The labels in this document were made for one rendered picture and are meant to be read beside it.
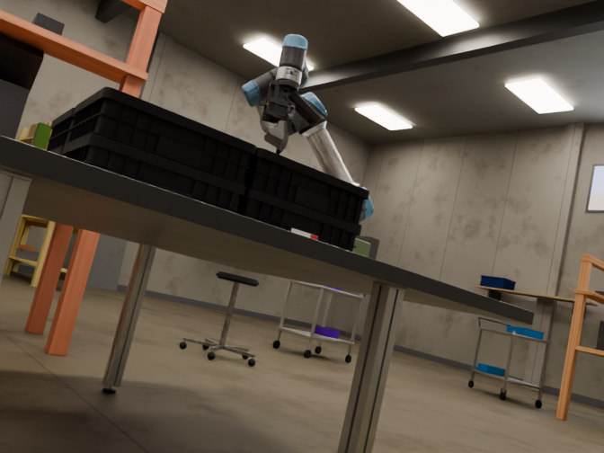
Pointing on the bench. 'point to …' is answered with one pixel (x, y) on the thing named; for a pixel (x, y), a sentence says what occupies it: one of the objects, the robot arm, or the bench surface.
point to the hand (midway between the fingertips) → (281, 150)
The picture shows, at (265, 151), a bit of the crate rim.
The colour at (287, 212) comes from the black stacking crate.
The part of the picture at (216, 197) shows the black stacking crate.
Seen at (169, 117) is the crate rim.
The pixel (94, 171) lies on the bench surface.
